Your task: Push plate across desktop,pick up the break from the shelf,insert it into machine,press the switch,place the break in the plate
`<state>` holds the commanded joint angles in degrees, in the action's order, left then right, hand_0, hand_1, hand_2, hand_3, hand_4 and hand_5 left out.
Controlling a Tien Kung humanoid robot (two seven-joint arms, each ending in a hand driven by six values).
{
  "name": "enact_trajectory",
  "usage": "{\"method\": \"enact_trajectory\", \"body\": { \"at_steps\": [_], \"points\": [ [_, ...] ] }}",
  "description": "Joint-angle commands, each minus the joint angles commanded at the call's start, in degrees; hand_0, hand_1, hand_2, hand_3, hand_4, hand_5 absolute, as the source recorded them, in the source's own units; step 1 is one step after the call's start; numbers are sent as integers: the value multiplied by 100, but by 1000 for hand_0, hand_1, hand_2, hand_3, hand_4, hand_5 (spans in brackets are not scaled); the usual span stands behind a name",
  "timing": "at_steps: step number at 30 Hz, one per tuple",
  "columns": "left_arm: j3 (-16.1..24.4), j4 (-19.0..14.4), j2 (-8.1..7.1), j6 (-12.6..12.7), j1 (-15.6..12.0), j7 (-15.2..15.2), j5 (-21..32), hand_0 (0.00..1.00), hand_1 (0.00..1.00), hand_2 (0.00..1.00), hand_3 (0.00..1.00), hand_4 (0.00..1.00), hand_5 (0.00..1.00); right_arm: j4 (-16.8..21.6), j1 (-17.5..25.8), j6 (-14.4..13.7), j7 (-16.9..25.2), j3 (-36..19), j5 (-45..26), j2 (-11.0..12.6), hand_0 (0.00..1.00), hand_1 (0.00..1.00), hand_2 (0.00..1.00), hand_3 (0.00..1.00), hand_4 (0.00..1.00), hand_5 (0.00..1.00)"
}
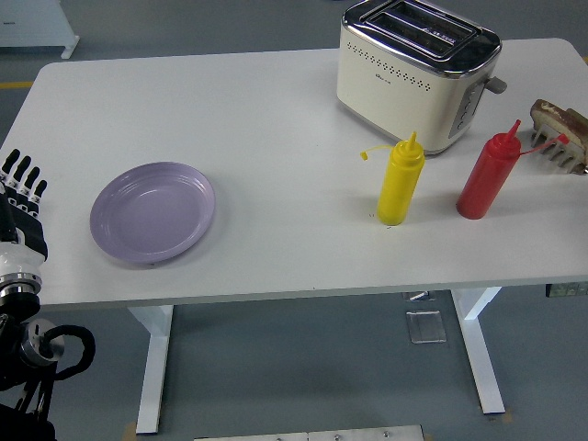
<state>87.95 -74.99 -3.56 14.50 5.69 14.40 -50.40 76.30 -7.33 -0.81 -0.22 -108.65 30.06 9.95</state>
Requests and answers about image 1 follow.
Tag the red squeeze bottle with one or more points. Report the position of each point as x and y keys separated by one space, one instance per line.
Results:
x=487 y=179

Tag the cream and chrome toaster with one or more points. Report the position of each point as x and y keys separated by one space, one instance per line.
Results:
x=390 y=96

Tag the clear plastic floor plate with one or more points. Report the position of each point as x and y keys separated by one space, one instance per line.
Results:
x=426 y=327

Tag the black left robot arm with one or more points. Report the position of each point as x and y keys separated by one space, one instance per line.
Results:
x=27 y=349

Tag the white cabinet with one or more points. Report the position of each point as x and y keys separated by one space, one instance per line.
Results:
x=32 y=23

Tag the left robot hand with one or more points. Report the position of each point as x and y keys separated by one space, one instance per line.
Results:
x=23 y=257

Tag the white table leg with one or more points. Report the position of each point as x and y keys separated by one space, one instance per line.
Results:
x=484 y=358
x=154 y=367

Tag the yellow squeeze bottle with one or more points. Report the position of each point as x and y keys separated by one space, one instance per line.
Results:
x=399 y=184

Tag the bread slice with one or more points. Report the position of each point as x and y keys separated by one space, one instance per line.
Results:
x=551 y=117

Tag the purple plate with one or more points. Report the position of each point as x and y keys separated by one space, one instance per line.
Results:
x=151 y=213

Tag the table control panel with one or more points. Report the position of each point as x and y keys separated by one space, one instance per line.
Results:
x=567 y=290

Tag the metal toast rack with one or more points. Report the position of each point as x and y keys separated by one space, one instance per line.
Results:
x=558 y=154

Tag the grey metal base plate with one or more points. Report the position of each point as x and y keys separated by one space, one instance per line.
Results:
x=308 y=435

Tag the small clear plastic piece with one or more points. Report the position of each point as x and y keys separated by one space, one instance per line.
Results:
x=419 y=296

